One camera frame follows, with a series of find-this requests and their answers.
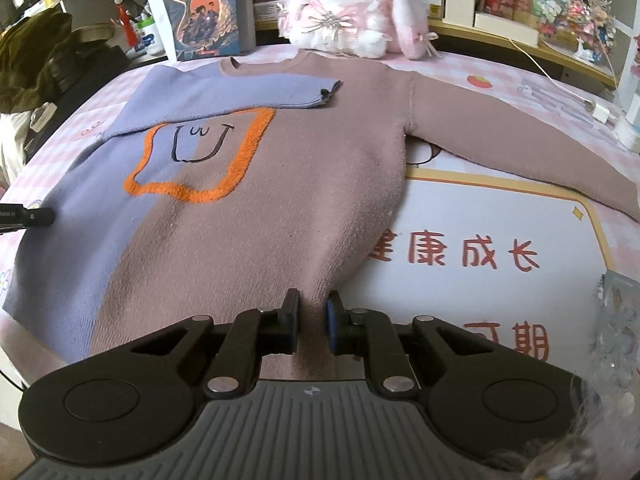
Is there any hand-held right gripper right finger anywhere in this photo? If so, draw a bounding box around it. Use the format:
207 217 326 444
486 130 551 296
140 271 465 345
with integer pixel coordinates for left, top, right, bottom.
326 290 493 397

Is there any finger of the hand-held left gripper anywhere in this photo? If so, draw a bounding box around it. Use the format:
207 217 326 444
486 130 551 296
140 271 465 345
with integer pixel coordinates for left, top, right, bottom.
19 206 56 229

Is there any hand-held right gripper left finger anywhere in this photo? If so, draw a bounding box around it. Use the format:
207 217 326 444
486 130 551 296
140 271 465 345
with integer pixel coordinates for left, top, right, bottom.
132 288 301 401

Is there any purple and brown sweater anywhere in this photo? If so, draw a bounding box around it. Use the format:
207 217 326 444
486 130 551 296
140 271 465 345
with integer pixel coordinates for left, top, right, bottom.
2 52 640 382

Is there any beige cloth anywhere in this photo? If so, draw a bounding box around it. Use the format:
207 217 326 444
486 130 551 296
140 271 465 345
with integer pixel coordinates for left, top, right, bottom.
0 110 42 187

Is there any dark olive bag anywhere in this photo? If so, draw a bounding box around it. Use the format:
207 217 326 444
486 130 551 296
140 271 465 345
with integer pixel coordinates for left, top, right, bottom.
0 10 127 117

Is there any pink checked cartoon desk mat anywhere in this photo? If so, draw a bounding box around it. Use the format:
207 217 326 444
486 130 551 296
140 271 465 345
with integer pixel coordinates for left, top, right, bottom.
0 42 640 386

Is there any dragon cover book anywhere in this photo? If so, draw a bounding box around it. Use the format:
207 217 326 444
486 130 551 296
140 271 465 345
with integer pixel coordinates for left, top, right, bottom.
157 0 257 62

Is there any white and pink plush rabbit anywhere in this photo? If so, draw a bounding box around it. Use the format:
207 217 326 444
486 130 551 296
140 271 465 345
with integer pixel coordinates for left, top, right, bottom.
276 0 439 59

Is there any white charger plug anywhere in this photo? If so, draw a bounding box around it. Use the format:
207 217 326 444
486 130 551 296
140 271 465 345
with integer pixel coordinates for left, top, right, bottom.
586 102 621 127

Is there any white flat box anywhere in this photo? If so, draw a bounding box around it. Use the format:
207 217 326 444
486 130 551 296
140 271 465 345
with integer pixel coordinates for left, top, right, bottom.
472 10 542 47

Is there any white pen box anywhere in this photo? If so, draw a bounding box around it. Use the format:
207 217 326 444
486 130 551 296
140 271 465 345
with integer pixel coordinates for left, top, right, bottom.
442 0 479 24

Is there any white power strip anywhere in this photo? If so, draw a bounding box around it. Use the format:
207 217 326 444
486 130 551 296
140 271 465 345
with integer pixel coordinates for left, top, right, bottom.
612 109 640 154

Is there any sparkly flower ornament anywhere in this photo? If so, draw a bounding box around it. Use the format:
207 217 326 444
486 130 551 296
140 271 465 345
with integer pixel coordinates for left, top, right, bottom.
539 0 617 62

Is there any beige strap watch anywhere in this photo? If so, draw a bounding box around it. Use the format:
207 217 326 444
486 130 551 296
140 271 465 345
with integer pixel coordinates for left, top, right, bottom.
27 102 59 132

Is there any white charging cable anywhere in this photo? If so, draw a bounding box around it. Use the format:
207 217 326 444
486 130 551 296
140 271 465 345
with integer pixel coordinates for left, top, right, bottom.
509 35 597 109

